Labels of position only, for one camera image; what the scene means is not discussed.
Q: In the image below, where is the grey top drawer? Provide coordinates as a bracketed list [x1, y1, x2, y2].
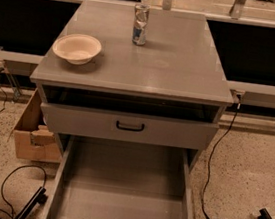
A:
[41, 102, 219, 150]

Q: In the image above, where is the cardboard box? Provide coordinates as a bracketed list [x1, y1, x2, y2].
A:
[13, 91, 62, 163]

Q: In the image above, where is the black bar left floor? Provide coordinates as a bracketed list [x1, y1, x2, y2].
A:
[15, 187, 47, 219]

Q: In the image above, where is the black left floor cable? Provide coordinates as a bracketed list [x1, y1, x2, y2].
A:
[0, 160, 49, 219]

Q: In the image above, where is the white bowl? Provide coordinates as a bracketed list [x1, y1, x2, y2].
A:
[52, 34, 102, 65]

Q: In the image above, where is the silver blue drink can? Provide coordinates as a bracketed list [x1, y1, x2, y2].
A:
[132, 4, 150, 46]

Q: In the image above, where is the grey drawer cabinet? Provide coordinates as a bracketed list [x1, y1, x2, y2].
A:
[31, 0, 233, 164]

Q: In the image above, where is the grey drawer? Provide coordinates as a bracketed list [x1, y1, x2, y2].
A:
[42, 136, 194, 219]
[41, 102, 219, 150]

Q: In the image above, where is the black right power cable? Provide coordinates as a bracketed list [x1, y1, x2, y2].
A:
[197, 96, 242, 219]

